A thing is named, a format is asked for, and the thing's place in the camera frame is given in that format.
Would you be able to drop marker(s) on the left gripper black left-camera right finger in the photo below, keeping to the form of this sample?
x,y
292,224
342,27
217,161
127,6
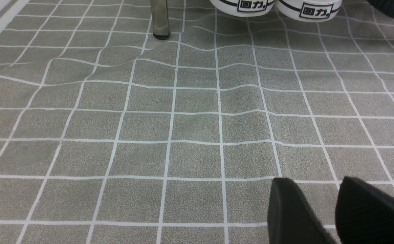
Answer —
x,y
364,214

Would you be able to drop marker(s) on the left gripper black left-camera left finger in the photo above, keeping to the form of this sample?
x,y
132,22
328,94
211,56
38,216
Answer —
x,y
290,219

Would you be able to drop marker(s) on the metal shoe rack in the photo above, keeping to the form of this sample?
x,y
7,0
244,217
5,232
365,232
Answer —
x,y
160,19

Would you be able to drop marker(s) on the black canvas sneaker right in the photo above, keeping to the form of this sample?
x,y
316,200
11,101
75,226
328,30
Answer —
x,y
310,11

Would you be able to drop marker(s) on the black canvas sneaker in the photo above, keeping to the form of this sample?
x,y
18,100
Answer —
x,y
244,8
310,11

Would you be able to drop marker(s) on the grey checked floor cloth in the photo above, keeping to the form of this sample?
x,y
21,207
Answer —
x,y
110,136

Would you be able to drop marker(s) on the black canvas sneaker left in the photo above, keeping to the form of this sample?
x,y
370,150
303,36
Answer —
x,y
244,8

